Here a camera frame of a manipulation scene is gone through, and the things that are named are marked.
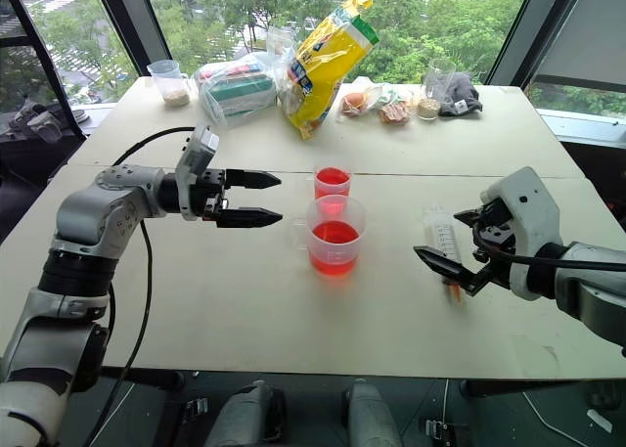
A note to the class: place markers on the large cup red liquid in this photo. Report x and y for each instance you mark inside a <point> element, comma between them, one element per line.
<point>335,251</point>

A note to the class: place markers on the plastic bag with brown egg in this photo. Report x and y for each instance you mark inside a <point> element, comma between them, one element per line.
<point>353,103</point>

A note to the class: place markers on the yellow snack bag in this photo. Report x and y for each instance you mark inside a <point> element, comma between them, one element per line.
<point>325,70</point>

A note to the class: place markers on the plastic bag with green boxes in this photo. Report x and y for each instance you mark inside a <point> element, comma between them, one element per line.
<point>239,92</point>

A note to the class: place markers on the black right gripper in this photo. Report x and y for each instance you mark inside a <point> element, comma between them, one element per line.
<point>496,236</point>

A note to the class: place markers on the plastic bag with toy bacon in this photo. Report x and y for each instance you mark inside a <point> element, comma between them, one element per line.
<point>393,113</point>

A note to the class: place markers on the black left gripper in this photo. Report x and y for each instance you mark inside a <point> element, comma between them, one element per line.
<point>213,192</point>

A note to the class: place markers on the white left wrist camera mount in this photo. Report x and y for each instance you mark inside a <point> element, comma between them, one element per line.
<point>195,149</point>

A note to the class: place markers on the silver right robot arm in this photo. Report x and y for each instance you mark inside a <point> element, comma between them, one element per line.
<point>594,290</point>

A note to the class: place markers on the tall clear cup with grains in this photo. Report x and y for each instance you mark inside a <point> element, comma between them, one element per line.
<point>433,95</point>

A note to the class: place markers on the clear plastic syringe orange plunger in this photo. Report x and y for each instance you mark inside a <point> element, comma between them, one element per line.
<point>442,232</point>

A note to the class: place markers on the small clear zip bag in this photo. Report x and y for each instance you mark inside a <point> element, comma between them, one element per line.
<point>281,40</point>

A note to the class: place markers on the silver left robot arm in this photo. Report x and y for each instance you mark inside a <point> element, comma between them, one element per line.
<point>98,212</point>

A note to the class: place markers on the small cup red liquid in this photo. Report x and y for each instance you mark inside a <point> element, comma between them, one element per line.
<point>332,183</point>

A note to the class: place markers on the white green plastic wrapper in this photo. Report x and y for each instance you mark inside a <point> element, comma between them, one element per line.
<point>393,94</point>

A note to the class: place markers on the black metal frame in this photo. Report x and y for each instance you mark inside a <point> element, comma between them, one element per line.
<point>36,60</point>

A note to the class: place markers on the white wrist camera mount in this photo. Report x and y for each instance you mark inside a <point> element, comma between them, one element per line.
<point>195,149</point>
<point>530,207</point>

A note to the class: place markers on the gray rounded shape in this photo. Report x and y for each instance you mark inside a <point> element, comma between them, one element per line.
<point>244,413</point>
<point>371,413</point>

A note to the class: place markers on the dark gray cloth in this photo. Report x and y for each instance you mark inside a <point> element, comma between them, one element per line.
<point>462,95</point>

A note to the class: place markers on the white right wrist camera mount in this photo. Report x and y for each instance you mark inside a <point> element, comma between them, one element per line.
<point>530,207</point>

